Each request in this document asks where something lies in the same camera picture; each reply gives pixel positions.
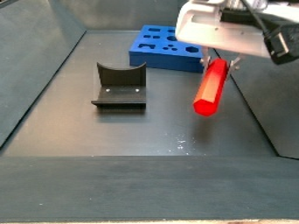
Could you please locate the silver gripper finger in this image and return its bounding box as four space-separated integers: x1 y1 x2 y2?
200 46 211 72
228 53 246 75

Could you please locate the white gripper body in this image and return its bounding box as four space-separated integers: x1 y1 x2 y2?
173 0 299 59

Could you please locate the red hexagonal prism rod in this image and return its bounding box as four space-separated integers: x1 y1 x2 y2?
192 59 228 116

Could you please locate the blue foam shape-sorter block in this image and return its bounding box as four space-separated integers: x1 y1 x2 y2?
128 24 203 73

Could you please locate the black curved cradle stand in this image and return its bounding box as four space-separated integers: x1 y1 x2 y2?
91 63 145 108

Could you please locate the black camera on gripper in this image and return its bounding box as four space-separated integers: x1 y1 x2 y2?
220 0 299 65

